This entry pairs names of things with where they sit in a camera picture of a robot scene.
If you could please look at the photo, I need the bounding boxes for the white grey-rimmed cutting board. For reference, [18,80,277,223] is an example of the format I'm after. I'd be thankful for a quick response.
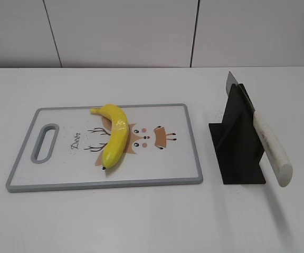
[6,103,203,192]

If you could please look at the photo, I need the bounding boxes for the yellow plastic banana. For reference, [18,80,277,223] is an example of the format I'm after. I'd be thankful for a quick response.
[90,104,129,170]

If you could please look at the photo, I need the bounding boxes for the black knife stand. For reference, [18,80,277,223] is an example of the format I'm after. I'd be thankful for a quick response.
[208,84,265,184]

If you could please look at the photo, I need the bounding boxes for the white-handled cleaver knife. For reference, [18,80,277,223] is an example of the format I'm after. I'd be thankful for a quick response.
[225,72,293,188]

